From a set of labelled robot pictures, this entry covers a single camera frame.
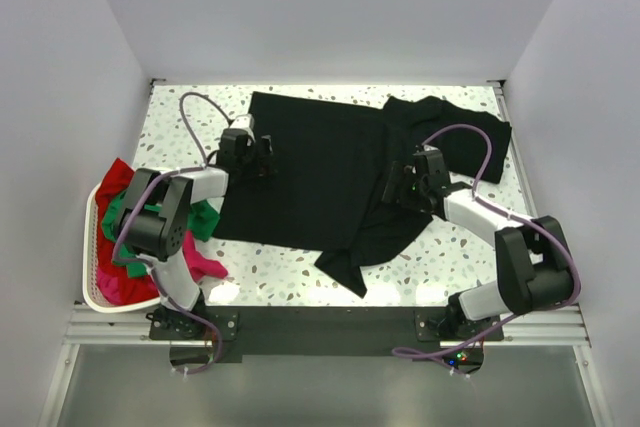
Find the folded black t shirt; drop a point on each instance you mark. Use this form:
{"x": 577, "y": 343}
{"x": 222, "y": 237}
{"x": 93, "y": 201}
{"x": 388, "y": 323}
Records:
{"x": 462, "y": 134}

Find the red t shirt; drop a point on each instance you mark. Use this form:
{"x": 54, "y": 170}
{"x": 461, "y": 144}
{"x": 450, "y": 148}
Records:
{"x": 115, "y": 181}

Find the black t shirt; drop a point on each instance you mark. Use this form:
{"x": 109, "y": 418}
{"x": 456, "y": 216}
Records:
{"x": 332, "y": 162}
{"x": 462, "y": 134}

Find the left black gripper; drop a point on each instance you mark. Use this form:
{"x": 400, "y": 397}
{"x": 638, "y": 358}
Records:
{"x": 264, "y": 166}

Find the white laundry basket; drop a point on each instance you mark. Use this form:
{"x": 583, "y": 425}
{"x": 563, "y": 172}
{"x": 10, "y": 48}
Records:
{"x": 91, "y": 294}

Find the green t shirt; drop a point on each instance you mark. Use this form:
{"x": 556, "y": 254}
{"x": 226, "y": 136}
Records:
{"x": 202, "y": 221}

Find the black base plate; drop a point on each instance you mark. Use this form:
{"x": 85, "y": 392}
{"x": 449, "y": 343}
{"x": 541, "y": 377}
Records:
{"x": 304, "y": 331}

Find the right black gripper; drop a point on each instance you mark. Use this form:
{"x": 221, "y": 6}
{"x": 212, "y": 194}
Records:
{"x": 398, "y": 175}

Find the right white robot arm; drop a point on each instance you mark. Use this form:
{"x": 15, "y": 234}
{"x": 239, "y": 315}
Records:
{"x": 534, "y": 268}

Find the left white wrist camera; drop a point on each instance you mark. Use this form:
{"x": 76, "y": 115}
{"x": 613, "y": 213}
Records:
{"x": 245, "y": 122}

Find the aluminium frame rail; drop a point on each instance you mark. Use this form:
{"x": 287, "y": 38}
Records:
{"x": 88, "y": 327}

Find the pink t shirt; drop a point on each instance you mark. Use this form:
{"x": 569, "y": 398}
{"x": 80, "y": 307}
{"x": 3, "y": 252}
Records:
{"x": 115, "y": 285}

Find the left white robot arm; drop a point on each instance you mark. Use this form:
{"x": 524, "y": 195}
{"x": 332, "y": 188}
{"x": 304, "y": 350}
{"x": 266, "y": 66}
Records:
{"x": 152, "y": 221}

